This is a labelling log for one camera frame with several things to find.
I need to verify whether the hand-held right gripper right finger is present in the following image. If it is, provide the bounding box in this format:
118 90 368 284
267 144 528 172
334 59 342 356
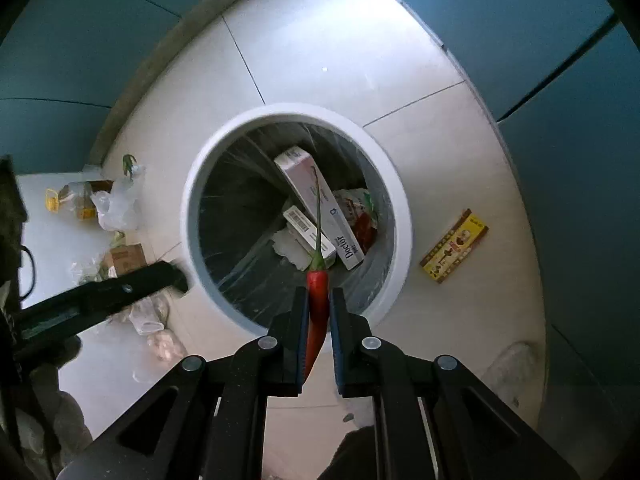
327 287 581 480

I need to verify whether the blue kitchen cabinet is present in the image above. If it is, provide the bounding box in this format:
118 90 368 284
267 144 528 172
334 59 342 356
0 0 640 466

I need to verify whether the yellow box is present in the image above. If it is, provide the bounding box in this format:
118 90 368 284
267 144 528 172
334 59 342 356
419 208 490 284

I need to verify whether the person's dark clothing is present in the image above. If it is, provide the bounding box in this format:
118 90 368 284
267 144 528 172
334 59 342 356
317 425 386 480

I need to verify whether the red snack bag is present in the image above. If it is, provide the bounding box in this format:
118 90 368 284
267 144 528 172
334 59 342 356
334 188 379 256

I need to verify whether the white round trash bin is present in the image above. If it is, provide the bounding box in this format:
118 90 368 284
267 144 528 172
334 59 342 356
181 106 414 337

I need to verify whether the green and white small box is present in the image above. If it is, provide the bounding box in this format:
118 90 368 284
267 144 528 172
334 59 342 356
282 205 337 268

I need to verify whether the small cardboard box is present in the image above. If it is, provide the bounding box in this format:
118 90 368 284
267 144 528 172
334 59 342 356
102 242 148 277

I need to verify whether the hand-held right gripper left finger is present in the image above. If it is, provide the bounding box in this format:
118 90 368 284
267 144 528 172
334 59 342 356
60 286 311 480

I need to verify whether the clear bag of pink items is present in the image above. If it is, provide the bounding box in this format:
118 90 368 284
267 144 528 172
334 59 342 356
129 295 188 362

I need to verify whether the grey slipper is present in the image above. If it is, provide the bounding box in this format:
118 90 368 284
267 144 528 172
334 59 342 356
482 341 543 406

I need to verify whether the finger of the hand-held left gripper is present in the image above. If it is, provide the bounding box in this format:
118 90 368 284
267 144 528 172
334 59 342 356
15 260 190 348

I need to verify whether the white plastic bag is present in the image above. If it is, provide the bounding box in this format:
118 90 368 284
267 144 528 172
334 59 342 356
91 154 147 232

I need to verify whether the yellow-capped oil bottle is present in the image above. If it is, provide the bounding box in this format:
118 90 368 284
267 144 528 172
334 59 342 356
46 180 115 222

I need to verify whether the long white toothpaste box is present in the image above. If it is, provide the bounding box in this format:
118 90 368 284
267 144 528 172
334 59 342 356
273 146 365 271

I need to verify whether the clear wrapper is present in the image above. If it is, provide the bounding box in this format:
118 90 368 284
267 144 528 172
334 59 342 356
272 227 313 271

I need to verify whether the red chili pepper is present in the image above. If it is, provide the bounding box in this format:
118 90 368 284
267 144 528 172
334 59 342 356
304 165 331 378

